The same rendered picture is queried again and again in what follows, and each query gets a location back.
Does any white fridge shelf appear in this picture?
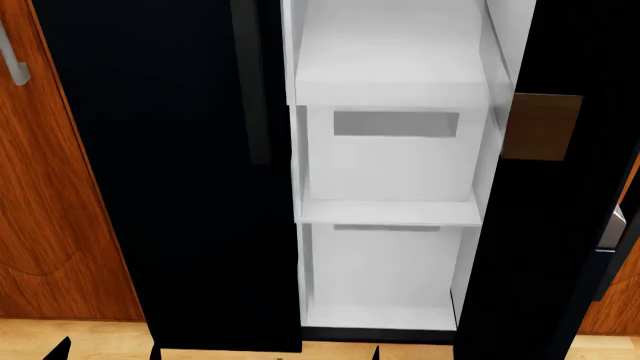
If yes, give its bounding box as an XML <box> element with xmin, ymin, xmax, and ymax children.
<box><xmin>298</xmin><ymin>198</ymin><xmax>484</xmax><ymax>228</ymax></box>

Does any wooden cabinet panel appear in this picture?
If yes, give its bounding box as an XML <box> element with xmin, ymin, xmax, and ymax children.
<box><xmin>576</xmin><ymin>156</ymin><xmax>640</xmax><ymax>338</ymax></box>

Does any black fridge door with handle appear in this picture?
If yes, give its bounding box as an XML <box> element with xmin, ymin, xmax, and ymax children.
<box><xmin>30</xmin><ymin>0</ymin><xmax>304</xmax><ymax>354</ymax></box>

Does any black open fridge door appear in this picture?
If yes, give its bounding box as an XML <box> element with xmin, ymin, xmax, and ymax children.
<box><xmin>452</xmin><ymin>0</ymin><xmax>640</xmax><ymax>360</ymax></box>

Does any brown square door panel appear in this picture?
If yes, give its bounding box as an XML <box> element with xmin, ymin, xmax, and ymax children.
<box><xmin>500</xmin><ymin>92</ymin><xmax>585</xmax><ymax>162</ymax></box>

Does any black vertical fridge door handle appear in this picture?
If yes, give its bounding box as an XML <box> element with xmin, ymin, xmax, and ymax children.
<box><xmin>229</xmin><ymin>0</ymin><xmax>274</xmax><ymax>166</ymax></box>

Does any white plain fridge drawer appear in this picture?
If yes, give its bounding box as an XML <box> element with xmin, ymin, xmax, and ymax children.
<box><xmin>308</xmin><ymin>223</ymin><xmax>464</xmax><ymax>309</ymax></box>

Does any silver bar cabinet handle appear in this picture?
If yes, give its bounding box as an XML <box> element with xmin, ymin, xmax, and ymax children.
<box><xmin>0</xmin><ymin>20</ymin><xmax>32</xmax><ymax>87</ymax></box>

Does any wooden cabinet door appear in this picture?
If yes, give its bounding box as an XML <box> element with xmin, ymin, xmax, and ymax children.
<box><xmin>0</xmin><ymin>0</ymin><xmax>147</xmax><ymax>323</ymax></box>

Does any silver metal handle piece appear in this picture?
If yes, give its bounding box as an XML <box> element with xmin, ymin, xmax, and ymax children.
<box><xmin>597</xmin><ymin>204</ymin><xmax>628</xmax><ymax>249</ymax></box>

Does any white drawer with grey slot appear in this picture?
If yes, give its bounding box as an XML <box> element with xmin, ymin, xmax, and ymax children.
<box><xmin>304</xmin><ymin>105</ymin><xmax>489</xmax><ymax>202</ymax></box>

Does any white fridge interior body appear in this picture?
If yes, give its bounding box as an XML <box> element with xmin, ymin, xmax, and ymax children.
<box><xmin>278</xmin><ymin>0</ymin><xmax>539</xmax><ymax>345</ymax></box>

